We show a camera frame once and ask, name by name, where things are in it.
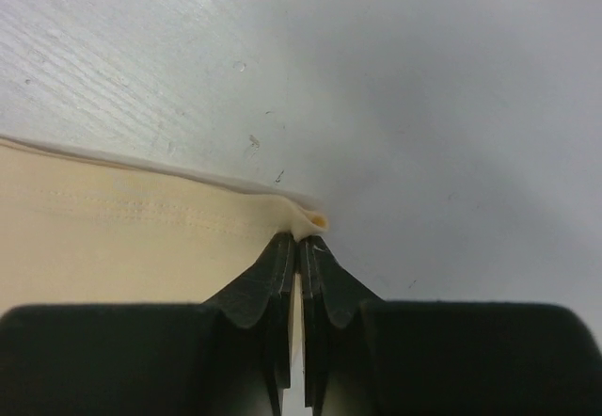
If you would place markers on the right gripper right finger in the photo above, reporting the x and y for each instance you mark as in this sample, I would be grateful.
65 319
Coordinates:
335 352

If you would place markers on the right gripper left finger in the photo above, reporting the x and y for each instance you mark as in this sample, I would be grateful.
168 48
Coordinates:
249 365

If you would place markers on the cream yellow t shirt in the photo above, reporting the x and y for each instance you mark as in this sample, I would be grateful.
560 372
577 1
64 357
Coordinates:
106 271

